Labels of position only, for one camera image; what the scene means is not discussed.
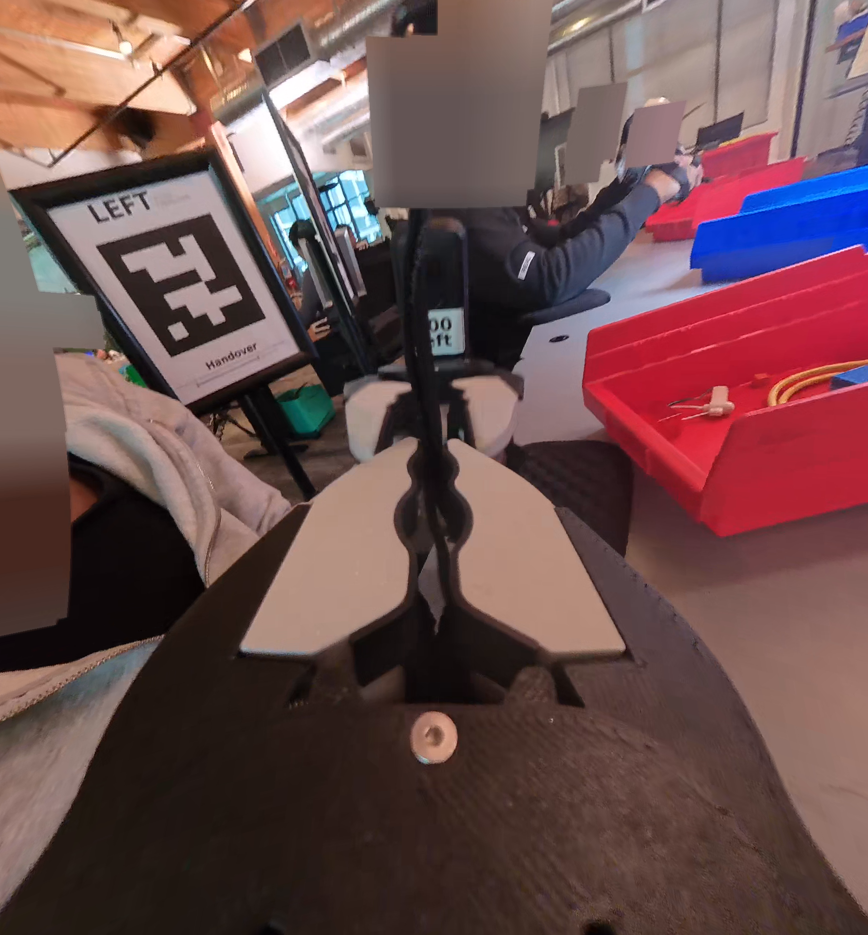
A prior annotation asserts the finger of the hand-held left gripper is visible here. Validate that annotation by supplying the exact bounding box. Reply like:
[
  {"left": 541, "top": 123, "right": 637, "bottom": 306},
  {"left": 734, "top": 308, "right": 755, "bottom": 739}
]
[
  {"left": 445, "top": 374, "right": 525, "bottom": 459},
  {"left": 344, "top": 381, "right": 415, "bottom": 464}
]

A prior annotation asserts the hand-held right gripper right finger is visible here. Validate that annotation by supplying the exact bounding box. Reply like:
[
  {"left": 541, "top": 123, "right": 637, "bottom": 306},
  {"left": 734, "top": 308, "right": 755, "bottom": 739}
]
[{"left": 440, "top": 437, "right": 628, "bottom": 695}]

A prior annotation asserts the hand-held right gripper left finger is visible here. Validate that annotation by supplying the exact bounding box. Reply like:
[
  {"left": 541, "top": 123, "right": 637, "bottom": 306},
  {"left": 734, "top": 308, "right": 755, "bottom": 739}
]
[{"left": 238, "top": 437, "right": 436, "bottom": 704}]

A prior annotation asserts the black cable strap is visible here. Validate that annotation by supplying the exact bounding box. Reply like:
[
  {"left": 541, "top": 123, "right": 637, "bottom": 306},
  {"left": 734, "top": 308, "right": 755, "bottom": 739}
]
[{"left": 402, "top": 219, "right": 458, "bottom": 622}]

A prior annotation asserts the red storage bin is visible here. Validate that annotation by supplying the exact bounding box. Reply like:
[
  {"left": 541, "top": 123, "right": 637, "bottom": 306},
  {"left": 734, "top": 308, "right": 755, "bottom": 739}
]
[
  {"left": 584, "top": 234, "right": 868, "bottom": 539},
  {"left": 646, "top": 131, "right": 808, "bottom": 243}
]

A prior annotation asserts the grey desk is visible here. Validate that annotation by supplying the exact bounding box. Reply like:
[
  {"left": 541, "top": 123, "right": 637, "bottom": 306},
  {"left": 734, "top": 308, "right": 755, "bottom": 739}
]
[{"left": 514, "top": 241, "right": 868, "bottom": 935}]

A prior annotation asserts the green plastic bin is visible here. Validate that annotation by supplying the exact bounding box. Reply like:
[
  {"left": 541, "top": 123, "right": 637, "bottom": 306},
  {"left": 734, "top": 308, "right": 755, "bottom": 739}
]
[{"left": 277, "top": 385, "right": 336, "bottom": 439}]

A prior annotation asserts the black mesh wrist rest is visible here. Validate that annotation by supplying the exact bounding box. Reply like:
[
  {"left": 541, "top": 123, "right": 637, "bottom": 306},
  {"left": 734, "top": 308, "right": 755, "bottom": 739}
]
[{"left": 510, "top": 438, "right": 634, "bottom": 558}]

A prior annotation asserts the person's black shirt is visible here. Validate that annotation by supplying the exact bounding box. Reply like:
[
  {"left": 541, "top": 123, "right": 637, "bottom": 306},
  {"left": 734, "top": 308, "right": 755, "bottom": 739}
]
[{"left": 0, "top": 456, "right": 208, "bottom": 655}]

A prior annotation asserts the black framed marker sign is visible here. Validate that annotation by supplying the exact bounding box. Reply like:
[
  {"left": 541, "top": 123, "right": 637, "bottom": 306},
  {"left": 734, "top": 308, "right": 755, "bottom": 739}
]
[{"left": 10, "top": 150, "right": 318, "bottom": 501}]

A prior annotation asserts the white air vent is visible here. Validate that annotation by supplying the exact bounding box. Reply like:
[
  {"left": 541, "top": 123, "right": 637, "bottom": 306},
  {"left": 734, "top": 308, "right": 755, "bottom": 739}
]
[{"left": 253, "top": 20, "right": 312, "bottom": 87}]

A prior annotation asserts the blue storage bin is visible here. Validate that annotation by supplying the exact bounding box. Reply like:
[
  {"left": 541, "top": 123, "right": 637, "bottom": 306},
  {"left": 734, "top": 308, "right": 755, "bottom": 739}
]
[{"left": 690, "top": 155, "right": 868, "bottom": 284}]

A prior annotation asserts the white plug with wires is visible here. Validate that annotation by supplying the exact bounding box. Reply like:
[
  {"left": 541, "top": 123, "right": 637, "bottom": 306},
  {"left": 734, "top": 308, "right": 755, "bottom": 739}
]
[{"left": 668, "top": 385, "right": 736, "bottom": 425}]

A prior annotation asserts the yellow network cable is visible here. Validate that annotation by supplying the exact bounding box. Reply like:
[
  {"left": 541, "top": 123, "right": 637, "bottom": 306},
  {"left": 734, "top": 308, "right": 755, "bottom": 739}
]
[{"left": 766, "top": 358, "right": 868, "bottom": 407}]

